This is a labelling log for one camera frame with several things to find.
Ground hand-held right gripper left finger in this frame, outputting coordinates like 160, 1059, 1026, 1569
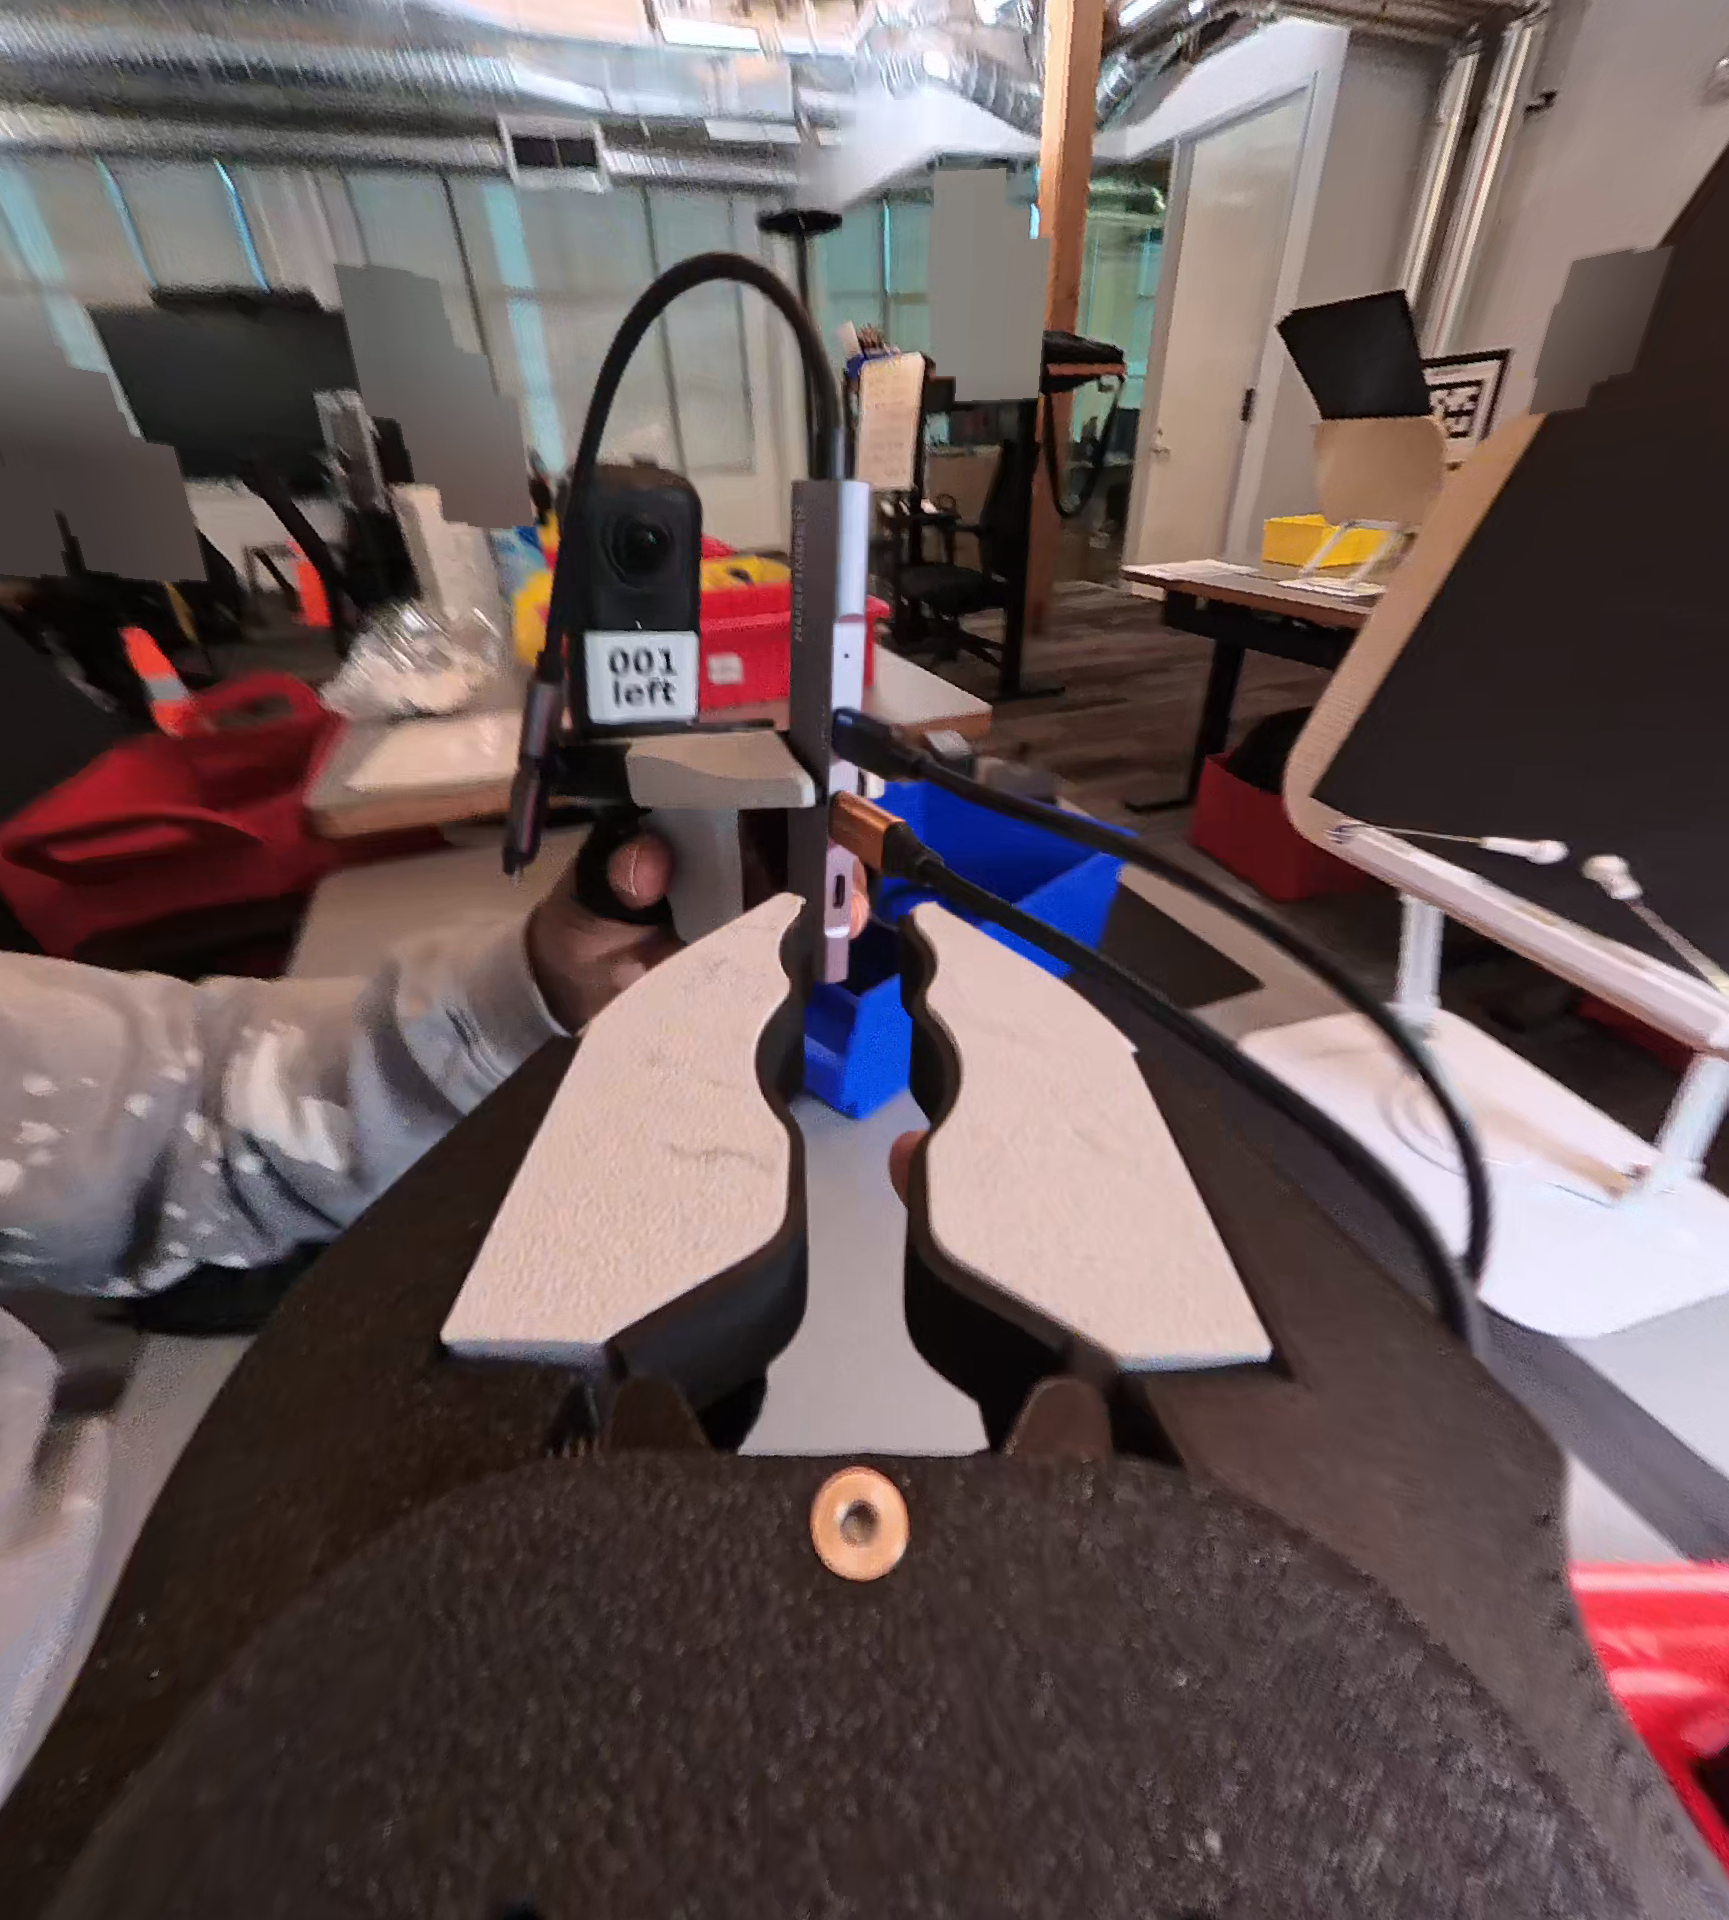
441, 895, 813, 1421

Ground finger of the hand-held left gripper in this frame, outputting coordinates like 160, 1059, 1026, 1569
624, 730, 821, 813

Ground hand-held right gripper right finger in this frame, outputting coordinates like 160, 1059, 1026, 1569
899, 905, 1275, 1421

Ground grey usb hub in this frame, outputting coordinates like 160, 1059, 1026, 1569
786, 481, 872, 988

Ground orange plug usb-c cable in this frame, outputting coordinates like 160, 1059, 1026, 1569
826, 791, 1493, 1361

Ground blue plug usb-c cable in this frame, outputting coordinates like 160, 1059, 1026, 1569
828, 708, 1497, 1309

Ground black hub cable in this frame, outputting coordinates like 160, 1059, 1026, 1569
505, 252, 849, 885

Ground blue storage bin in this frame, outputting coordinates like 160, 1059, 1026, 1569
801, 776, 1138, 1123

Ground red storage bin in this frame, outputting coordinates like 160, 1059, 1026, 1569
1570, 1561, 1729, 1920

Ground person's left forearm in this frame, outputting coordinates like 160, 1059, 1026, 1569
0, 926, 573, 1305

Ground person's left hand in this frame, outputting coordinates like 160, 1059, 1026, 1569
527, 832, 688, 1038

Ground red plastic crate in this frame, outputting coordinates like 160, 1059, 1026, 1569
698, 592, 891, 708

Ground clear plastic bag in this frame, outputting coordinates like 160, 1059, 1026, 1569
320, 597, 521, 723

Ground white top table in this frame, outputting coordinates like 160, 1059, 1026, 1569
307, 644, 993, 842

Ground whiteboard with writing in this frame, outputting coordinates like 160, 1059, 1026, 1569
853, 352, 931, 495

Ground black office chair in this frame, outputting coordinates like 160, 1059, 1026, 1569
886, 450, 1053, 671

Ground red box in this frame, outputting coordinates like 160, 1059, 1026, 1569
1191, 750, 1346, 906

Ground black floor lamp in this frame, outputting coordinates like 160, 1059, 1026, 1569
757, 210, 847, 363

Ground white board stand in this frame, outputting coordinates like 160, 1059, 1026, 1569
1238, 817, 1729, 1342

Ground black monitor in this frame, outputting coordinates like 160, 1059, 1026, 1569
90, 293, 357, 487

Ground black standing desk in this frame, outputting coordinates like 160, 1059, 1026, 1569
939, 327, 1129, 708

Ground orange traffic cone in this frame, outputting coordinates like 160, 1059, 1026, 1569
119, 623, 198, 734

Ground red tote bag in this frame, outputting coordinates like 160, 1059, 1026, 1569
0, 673, 344, 962

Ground wooden desk black legs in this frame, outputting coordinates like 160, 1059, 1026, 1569
1122, 558, 1391, 817

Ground yellow bin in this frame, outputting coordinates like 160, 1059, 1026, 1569
1260, 515, 1383, 575

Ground white door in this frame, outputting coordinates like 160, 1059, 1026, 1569
1127, 91, 1322, 571

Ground small black board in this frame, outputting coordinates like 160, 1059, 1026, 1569
1277, 289, 1440, 426

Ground black white tag sign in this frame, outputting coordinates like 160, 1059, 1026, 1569
1422, 348, 1511, 453

